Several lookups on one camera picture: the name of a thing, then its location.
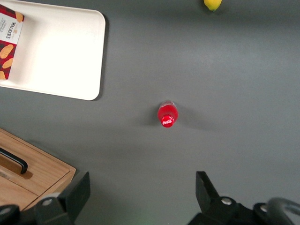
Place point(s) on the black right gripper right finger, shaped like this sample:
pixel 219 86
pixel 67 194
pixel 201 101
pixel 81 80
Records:
pixel 215 206

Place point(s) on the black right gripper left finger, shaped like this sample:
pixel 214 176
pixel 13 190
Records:
pixel 70 201

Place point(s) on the red-capped coke bottle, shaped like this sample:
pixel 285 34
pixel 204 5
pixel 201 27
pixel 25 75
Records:
pixel 167 114

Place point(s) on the white plastic tray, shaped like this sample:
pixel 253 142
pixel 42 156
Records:
pixel 59 54

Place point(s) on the wooden box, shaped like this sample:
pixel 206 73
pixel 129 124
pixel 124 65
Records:
pixel 30 171

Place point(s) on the printed paper packet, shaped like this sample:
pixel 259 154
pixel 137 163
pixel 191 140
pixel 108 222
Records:
pixel 8 42

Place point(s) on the yellow lemon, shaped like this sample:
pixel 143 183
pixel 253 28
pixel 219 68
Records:
pixel 212 4

